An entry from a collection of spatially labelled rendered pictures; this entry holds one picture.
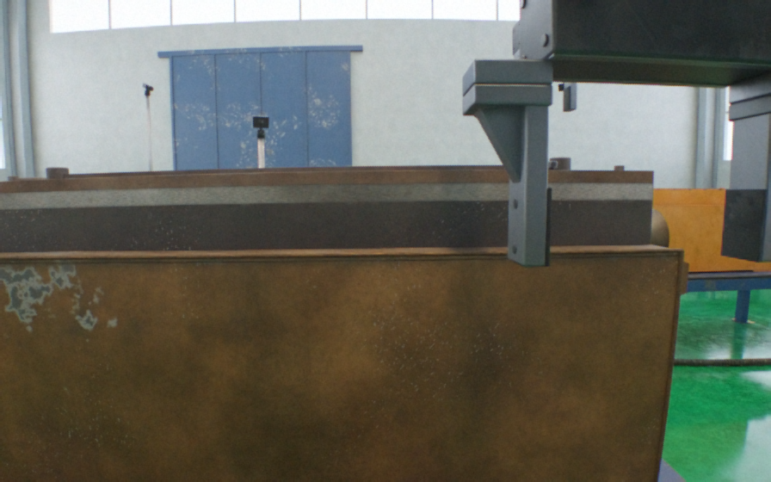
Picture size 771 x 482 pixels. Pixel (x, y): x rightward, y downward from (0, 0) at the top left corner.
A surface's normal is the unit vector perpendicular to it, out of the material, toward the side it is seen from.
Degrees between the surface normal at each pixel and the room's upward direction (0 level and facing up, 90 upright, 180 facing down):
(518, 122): 90
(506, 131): 90
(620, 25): 90
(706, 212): 90
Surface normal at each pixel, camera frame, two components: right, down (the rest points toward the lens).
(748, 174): -1.00, 0.01
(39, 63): 0.03, 0.11
